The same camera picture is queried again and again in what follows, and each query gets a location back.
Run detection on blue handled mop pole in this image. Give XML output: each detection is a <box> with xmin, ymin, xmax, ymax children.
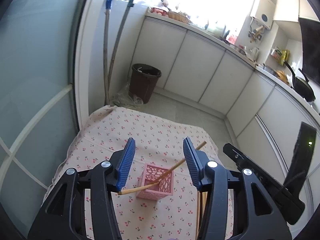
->
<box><xmin>103</xmin><ymin>0</ymin><xmax>112</xmax><ymax>105</ymax></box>

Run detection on pink perforated utensil holder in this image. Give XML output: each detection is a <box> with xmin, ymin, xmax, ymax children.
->
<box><xmin>135</xmin><ymin>162</ymin><xmax>175</xmax><ymax>201</ymax></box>

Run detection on wooden chopstick one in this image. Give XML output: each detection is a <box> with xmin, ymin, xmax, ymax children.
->
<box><xmin>118</xmin><ymin>141</ymin><xmax>207</xmax><ymax>196</ymax></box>

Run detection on clear plastic bag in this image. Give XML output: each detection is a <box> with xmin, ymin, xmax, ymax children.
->
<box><xmin>111</xmin><ymin>83</ymin><xmax>144</xmax><ymax>109</ymax></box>

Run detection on yellow bottles on shelf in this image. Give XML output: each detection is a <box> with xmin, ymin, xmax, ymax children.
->
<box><xmin>279</xmin><ymin>49</ymin><xmax>290</xmax><ymax>66</ymax></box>

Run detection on wooden chopstick two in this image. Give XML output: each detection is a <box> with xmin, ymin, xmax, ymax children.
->
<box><xmin>195</xmin><ymin>191</ymin><xmax>201</xmax><ymax>240</ymax></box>

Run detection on white cabinet row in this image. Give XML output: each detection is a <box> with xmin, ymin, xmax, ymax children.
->
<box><xmin>131</xmin><ymin>15</ymin><xmax>319</xmax><ymax>181</ymax></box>

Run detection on woven bread basket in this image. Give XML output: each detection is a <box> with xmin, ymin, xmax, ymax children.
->
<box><xmin>167</xmin><ymin>11</ymin><xmax>191</xmax><ymax>24</ymax></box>

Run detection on red fruit basket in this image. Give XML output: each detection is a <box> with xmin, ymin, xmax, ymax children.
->
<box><xmin>150</xmin><ymin>7</ymin><xmax>168</xmax><ymax>17</ymax></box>

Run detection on white electric kettle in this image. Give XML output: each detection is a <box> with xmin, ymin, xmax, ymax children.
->
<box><xmin>249</xmin><ymin>47</ymin><xmax>259</xmax><ymax>61</ymax></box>

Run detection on white wall water heater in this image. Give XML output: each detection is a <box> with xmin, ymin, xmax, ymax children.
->
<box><xmin>250</xmin><ymin>0</ymin><xmax>276</xmax><ymax>30</ymax></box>

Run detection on frosted glass sliding door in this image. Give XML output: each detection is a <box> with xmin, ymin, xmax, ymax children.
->
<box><xmin>1</xmin><ymin>0</ymin><xmax>78</xmax><ymax>236</ymax></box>

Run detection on black frying pan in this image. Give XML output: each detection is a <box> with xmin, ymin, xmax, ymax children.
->
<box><xmin>284</xmin><ymin>61</ymin><xmax>316</xmax><ymax>102</ymax></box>

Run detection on cherry print tablecloth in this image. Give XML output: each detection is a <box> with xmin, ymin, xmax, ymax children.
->
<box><xmin>52</xmin><ymin>106</ymin><xmax>218</xmax><ymax>239</ymax></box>

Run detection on dark brown trash bin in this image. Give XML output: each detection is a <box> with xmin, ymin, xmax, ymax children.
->
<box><xmin>129</xmin><ymin>63</ymin><xmax>162</xmax><ymax>104</ymax></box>

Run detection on wooden chopstick three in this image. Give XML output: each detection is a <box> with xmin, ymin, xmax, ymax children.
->
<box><xmin>201</xmin><ymin>192</ymin><xmax>208</xmax><ymax>215</ymax></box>

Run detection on dark handled broom pole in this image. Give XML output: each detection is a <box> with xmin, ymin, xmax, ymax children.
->
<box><xmin>108</xmin><ymin>0</ymin><xmax>134</xmax><ymax>91</ymax></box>

